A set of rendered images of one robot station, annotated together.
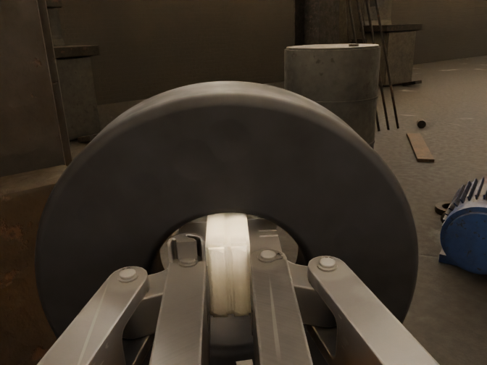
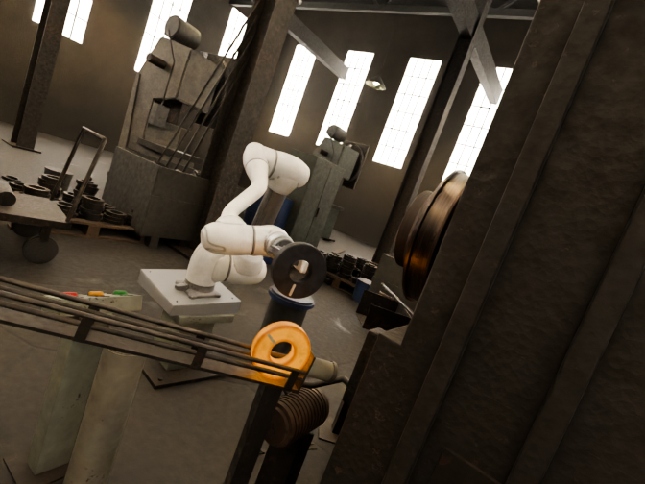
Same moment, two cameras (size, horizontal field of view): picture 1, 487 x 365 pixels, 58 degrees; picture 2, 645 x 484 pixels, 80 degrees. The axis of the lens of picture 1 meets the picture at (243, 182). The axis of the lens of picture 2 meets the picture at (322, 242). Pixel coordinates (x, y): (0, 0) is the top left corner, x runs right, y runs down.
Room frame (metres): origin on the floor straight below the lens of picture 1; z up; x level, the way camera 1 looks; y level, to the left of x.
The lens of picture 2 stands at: (1.13, -0.34, 1.13)
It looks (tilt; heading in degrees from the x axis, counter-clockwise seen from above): 7 degrees down; 158
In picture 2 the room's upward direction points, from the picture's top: 20 degrees clockwise
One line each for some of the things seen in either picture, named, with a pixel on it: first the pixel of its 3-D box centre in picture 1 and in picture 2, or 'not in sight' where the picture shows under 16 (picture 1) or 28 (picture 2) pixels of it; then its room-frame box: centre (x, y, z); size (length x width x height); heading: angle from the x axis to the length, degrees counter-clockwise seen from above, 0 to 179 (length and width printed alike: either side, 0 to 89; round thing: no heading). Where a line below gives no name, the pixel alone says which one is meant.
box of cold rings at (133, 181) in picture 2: not in sight; (178, 201); (-3.58, -0.35, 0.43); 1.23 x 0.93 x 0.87; 125
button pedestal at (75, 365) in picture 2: not in sight; (71, 379); (-0.11, -0.48, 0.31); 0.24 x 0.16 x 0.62; 127
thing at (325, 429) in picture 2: not in sight; (361, 367); (-0.44, 0.72, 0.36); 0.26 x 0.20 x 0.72; 162
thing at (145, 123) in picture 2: not in sight; (175, 116); (-5.64, -0.76, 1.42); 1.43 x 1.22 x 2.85; 42
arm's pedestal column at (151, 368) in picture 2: not in sight; (182, 335); (-0.86, -0.12, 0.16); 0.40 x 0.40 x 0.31; 29
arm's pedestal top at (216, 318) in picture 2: not in sight; (192, 305); (-0.86, -0.12, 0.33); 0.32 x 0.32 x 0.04; 29
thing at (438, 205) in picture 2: not in sight; (445, 240); (0.07, 0.50, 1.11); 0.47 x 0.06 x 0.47; 127
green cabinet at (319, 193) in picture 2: not in sight; (301, 212); (-3.85, 1.20, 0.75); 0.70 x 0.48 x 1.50; 127
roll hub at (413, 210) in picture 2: not in sight; (419, 230); (-0.01, 0.44, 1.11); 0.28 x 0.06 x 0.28; 127
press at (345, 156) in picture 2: not in sight; (329, 182); (-7.83, 2.85, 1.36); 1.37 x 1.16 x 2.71; 27
